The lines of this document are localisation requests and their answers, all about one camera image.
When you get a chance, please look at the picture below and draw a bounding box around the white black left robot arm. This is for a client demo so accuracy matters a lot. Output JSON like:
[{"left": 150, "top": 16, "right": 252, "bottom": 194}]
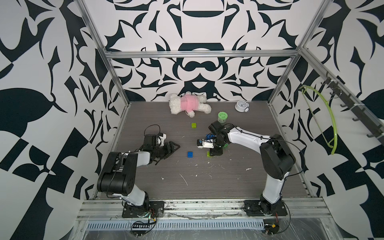
[{"left": 97, "top": 133, "right": 181, "bottom": 211}]

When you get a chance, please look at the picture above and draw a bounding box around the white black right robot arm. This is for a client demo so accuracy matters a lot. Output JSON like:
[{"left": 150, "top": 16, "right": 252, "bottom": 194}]
[{"left": 208, "top": 121, "right": 296, "bottom": 206}]

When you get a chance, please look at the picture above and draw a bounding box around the green lidded round jar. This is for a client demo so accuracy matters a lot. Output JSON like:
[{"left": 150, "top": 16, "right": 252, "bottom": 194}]
[{"left": 218, "top": 112, "right": 228, "bottom": 124}]

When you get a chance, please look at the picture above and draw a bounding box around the white alarm clock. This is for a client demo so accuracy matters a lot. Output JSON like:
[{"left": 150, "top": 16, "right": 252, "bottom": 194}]
[{"left": 235, "top": 101, "right": 249, "bottom": 113}]

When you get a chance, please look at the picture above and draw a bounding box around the white plush teddy pink shirt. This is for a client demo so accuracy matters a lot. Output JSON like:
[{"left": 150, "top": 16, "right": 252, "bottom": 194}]
[{"left": 169, "top": 92, "right": 212, "bottom": 118}]

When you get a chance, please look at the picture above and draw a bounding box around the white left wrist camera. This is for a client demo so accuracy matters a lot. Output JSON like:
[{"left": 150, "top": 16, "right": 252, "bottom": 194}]
[{"left": 157, "top": 133, "right": 167, "bottom": 147}]

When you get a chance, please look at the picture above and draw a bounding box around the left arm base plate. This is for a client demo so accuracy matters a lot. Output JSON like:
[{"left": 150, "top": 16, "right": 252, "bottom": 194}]
[{"left": 122, "top": 201, "right": 165, "bottom": 218}]

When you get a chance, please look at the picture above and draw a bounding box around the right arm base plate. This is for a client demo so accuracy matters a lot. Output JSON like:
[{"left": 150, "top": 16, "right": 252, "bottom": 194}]
[{"left": 243, "top": 199, "right": 288, "bottom": 217}]

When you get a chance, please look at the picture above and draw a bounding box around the black connector left cable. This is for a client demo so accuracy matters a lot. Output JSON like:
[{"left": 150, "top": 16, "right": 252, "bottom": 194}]
[{"left": 130, "top": 221, "right": 154, "bottom": 236}]

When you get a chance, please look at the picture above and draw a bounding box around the black connector cable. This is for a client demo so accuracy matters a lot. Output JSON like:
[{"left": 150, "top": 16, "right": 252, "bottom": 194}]
[
  {"left": 130, "top": 221, "right": 154, "bottom": 236},
  {"left": 263, "top": 221, "right": 280, "bottom": 235}
]

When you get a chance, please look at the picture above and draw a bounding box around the black connector right cable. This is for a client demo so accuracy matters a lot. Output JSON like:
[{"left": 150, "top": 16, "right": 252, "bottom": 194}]
[{"left": 263, "top": 221, "right": 280, "bottom": 235}]

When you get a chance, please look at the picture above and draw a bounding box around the black wall hook rack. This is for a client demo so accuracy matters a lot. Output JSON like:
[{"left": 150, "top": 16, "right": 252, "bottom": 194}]
[{"left": 321, "top": 72, "right": 384, "bottom": 145}]

